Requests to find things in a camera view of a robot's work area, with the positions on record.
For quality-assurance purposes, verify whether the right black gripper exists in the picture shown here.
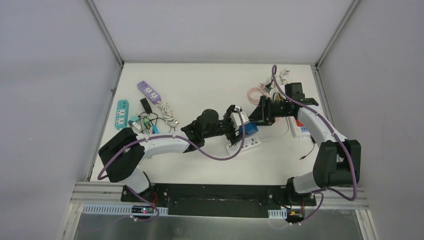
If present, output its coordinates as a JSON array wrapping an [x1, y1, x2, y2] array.
[[246, 95, 293, 126]]

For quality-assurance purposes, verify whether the dark blue cube adapter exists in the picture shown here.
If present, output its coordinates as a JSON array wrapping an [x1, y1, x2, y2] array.
[[244, 122, 259, 136]]

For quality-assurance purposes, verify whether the white USB power strip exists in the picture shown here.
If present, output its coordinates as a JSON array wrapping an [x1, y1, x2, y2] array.
[[225, 135, 262, 156]]

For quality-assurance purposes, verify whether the light blue plug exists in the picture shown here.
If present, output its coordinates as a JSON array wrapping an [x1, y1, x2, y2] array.
[[152, 125, 160, 134]]

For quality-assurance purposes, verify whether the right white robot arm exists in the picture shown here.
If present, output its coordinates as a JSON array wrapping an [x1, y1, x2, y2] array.
[[249, 82, 361, 205]]

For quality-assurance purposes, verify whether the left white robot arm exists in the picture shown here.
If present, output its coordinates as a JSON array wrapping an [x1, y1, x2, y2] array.
[[97, 105, 250, 203]]

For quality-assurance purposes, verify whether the white multi-plug adapter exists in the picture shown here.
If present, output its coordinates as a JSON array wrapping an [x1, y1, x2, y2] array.
[[131, 121, 142, 131]]

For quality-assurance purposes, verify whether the white long power strip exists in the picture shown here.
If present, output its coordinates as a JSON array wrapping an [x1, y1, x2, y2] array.
[[287, 116, 311, 139]]

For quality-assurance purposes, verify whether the green USB charger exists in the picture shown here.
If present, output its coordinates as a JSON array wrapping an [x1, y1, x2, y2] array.
[[140, 117, 152, 129]]

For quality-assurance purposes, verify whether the black charger brick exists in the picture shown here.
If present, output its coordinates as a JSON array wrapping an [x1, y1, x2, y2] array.
[[140, 98, 153, 114]]

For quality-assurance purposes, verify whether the teal charger block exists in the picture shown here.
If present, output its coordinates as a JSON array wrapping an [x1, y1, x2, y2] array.
[[128, 116, 140, 125]]

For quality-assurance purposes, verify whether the purple power strip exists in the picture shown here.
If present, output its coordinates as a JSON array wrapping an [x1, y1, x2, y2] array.
[[136, 80, 162, 105]]

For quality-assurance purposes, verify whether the teal power strip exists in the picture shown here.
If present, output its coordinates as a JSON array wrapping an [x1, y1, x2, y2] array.
[[114, 99, 130, 130]]

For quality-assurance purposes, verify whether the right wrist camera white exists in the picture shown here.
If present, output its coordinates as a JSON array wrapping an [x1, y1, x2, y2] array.
[[260, 79, 274, 95]]

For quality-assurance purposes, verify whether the pink coiled cable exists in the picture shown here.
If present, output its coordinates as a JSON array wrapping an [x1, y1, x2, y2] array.
[[247, 86, 266, 106]]

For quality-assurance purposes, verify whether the black cable right side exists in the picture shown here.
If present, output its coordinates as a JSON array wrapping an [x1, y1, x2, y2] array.
[[300, 139, 316, 161]]

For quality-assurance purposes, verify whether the black thin cable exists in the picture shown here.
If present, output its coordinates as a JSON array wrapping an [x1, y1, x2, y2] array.
[[131, 111, 159, 133]]

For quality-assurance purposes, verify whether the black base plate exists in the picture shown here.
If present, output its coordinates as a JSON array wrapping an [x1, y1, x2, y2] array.
[[141, 183, 317, 219]]

